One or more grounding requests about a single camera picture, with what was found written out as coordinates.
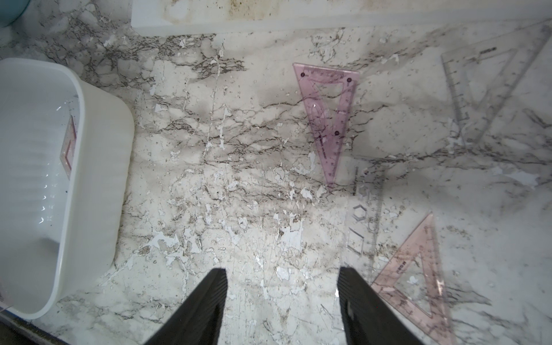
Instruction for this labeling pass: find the white tiered display stand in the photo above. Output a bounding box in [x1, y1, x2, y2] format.
[131, 0, 551, 37]

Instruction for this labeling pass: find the pink isosceles triangle ruler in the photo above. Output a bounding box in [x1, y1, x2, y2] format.
[372, 214, 457, 344]

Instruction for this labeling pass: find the teal dustpan brush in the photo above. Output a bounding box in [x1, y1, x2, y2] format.
[0, 0, 30, 28]

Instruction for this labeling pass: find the clear triangle ruler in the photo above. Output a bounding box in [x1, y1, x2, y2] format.
[441, 24, 551, 145]

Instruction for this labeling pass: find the pink scalene triangle ruler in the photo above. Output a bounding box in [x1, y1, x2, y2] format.
[293, 63, 359, 188]

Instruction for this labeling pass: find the clear stencil ruler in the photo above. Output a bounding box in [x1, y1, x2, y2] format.
[342, 161, 385, 282]

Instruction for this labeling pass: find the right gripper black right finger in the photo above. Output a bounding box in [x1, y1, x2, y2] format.
[337, 267, 421, 345]

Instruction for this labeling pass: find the white storage box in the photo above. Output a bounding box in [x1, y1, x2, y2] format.
[1, 58, 135, 320]

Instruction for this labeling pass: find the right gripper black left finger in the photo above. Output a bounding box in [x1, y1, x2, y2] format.
[146, 268, 228, 345]

